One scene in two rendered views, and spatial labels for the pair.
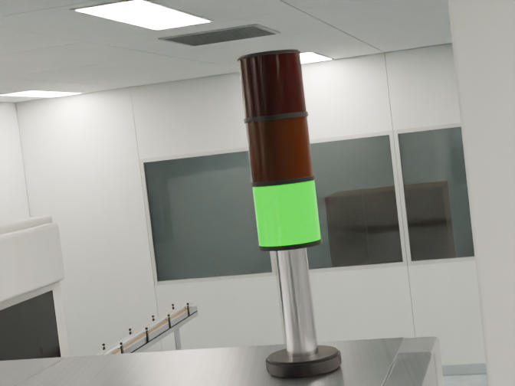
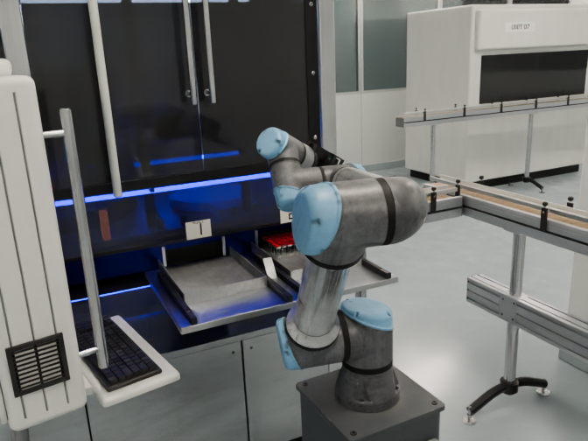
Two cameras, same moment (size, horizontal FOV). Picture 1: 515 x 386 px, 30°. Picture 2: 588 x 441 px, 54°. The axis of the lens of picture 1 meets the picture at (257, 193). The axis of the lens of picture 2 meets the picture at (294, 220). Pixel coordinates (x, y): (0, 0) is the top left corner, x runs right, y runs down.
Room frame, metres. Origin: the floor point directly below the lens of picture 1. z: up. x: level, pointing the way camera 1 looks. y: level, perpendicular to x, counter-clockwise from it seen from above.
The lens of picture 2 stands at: (-0.62, -1.61, 1.57)
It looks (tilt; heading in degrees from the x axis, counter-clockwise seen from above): 16 degrees down; 50
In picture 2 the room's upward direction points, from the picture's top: 3 degrees counter-clockwise
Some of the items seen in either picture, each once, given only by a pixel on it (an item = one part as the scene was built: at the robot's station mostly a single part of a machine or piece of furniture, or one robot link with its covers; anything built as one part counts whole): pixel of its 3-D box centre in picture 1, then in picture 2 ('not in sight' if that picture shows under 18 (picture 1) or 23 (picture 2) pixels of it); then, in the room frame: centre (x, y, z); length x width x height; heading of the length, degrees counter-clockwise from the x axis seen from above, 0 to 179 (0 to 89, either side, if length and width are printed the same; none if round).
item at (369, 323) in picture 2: not in sight; (364, 330); (0.25, -0.80, 0.96); 0.13 x 0.12 x 0.14; 153
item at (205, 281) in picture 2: not in sight; (209, 272); (0.28, -0.09, 0.90); 0.34 x 0.26 x 0.04; 75
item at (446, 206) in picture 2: not in sight; (389, 207); (1.19, -0.07, 0.92); 0.69 x 0.16 x 0.16; 165
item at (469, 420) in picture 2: not in sight; (508, 393); (1.52, -0.48, 0.07); 0.50 x 0.08 x 0.14; 165
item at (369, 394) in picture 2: not in sight; (367, 374); (0.26, -0.80, 0.84); 0.15 x 0.15 x 0.10
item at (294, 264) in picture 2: not in sight; (304, 253); (0.61, -0.18, 0.90); 0.34 x 0.26 x 0.04; 75
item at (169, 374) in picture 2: not in sight; (98, 360); (-0.15, -0.19, 0.79); 0.45 x 0.28 x 0.03; 85
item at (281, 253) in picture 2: not in sight; (297, 248); (0.62, -0.14, 0.90); 0.18 x 0.02 x 0.05; 165
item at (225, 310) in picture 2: not in sight; (267, 276); (0.43, -0.20, 0.87); 0.70 x 0.48 x 0.02; 165
